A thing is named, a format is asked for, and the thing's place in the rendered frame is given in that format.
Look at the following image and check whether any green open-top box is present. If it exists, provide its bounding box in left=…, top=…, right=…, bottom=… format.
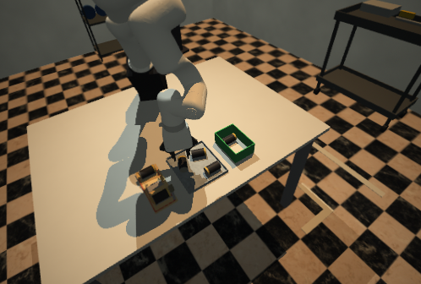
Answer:
left=215, top=124, right=255, bottom=164

